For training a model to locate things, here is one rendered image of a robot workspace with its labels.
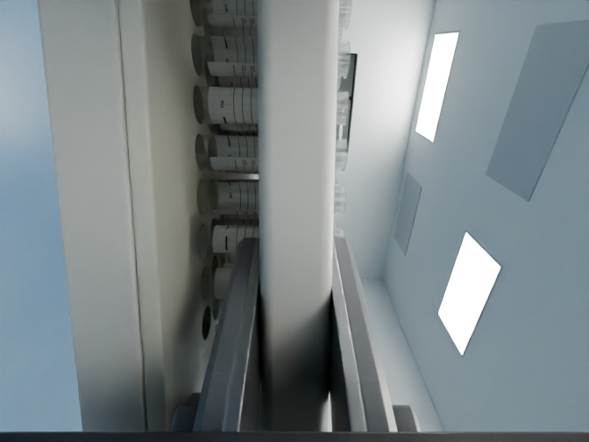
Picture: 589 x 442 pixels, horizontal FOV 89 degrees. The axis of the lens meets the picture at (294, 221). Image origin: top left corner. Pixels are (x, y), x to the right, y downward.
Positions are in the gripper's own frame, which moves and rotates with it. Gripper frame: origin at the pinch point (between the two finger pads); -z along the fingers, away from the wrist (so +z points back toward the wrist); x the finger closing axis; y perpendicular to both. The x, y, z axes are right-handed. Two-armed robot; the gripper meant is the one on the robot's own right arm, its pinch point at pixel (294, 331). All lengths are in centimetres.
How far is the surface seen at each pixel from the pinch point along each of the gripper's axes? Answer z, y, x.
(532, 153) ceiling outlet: -201, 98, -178
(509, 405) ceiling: -88, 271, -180
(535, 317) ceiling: -121, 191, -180
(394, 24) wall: -452, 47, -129
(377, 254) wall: -388, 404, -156
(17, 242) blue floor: -80, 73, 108
